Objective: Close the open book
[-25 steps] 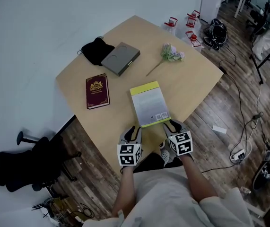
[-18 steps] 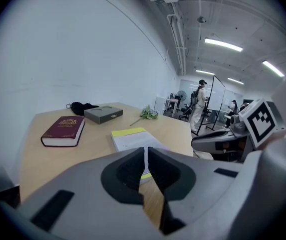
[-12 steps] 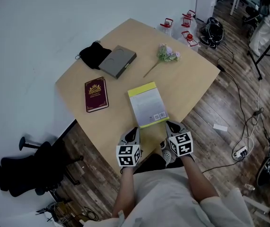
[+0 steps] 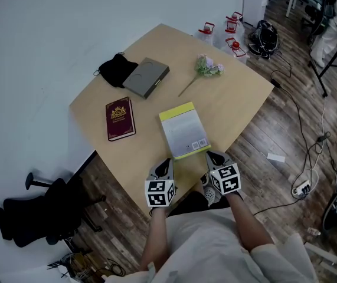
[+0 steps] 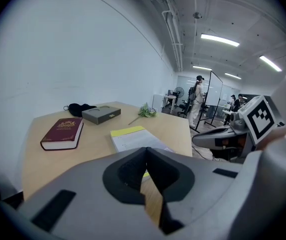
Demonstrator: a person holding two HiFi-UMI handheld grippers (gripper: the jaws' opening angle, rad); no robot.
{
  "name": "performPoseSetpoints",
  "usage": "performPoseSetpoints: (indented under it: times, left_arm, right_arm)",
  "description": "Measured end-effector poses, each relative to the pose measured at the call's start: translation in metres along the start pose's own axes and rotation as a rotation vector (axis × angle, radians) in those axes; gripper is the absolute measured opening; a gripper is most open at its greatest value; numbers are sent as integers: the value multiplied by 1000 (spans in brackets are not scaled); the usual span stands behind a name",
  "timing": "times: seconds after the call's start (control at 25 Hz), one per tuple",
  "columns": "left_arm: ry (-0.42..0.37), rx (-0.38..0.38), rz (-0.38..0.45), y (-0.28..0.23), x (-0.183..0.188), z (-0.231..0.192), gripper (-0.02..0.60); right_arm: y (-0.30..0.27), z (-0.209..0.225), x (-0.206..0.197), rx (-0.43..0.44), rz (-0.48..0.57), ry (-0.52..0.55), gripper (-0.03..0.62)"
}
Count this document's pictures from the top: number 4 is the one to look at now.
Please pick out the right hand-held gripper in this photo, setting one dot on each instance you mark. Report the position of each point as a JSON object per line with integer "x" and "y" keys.
{"x": 225, "y": 179}

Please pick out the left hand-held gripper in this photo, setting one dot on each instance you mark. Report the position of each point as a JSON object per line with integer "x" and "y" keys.
{"x": 159, "y": 193}

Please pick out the white and yellow book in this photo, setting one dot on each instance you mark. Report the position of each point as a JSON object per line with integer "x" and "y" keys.
{"x": 184, "y": 131}

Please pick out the person's left forearm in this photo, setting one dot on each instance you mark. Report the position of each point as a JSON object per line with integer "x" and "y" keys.
{"x": 156, "y": 237}

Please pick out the person's right forearm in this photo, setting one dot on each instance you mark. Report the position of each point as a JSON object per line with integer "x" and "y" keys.
{"x": 248, "y": 223}

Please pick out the dark red hardcover book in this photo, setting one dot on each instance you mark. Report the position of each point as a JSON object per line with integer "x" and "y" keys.
{"x": 120, "y": 119}

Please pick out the white clog shoe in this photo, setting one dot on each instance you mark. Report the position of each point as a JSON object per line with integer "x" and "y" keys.
{"x": 205, "y": 180}
{"x": 210, "y": 194}

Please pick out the person's black trousers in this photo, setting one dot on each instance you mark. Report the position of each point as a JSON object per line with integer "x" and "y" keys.
{"x": 189, "y": 202}

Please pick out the white paper slip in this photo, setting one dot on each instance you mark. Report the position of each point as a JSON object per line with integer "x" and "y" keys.
{"x": 276, "y": 157}

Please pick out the light wooden table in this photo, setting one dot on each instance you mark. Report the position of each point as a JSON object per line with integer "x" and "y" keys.
{"x": 230, "y": 99}

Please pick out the person's white shirt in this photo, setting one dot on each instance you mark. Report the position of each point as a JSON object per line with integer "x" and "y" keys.
{"x": 209, "y": 246}

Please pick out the white power strip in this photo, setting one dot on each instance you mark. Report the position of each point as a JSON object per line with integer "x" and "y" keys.
{"x": 301, "y": 187}

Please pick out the grey flat box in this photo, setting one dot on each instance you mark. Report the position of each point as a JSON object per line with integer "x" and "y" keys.
{"x": 144, "y": 78}

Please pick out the artificial flower sprig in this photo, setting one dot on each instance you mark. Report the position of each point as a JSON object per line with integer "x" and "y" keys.
{"x": 208, "y": 66}

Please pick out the black power adapter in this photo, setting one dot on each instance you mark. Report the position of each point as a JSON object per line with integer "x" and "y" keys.
{"x": 276, "y": 83}

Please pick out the clear water jug red cap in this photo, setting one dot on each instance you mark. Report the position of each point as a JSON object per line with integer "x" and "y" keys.
{"x": 235, "y": 47}
{"x": 235, "y": 16}
{"x": 231, "y": 26}
{"x": 206, "y": 29}

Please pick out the small plastic bottle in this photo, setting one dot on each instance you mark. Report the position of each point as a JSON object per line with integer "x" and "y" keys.
{"x": 314, "y": 231}

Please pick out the black bag on floor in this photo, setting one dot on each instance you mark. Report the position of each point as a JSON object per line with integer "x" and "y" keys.
{"x": 264, "y": 38}

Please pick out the black office chair with armrests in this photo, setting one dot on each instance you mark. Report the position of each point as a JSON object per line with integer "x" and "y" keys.
{"x": 35, "y": 217}

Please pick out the pale wooden plank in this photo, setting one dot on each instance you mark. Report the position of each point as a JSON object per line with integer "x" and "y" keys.
{"x": 323, "y": 253}

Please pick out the white cabinet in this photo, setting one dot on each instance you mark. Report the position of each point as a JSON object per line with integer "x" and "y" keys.
{"x": 255, "y": 1}

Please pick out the black swivel chair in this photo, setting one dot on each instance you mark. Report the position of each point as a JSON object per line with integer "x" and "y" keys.
{"x": 311, "y": 15}

